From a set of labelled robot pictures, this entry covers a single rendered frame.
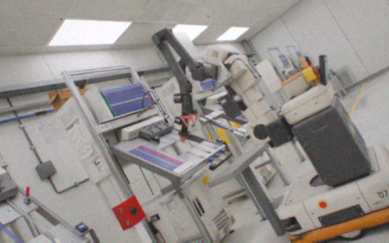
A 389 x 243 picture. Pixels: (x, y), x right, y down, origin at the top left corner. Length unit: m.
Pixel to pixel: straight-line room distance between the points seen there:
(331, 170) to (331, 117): 0.29
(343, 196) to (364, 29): 8.08
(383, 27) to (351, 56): 1.03
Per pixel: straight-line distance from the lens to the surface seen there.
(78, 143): 2.72
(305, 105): 1.68
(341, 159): 1.73
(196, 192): 2.58
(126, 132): 2.53
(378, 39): 9.58
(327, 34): 9.68
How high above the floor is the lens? 0.87
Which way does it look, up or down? 4 degrees up
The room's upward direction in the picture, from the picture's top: 30 degrees counter-clockwise
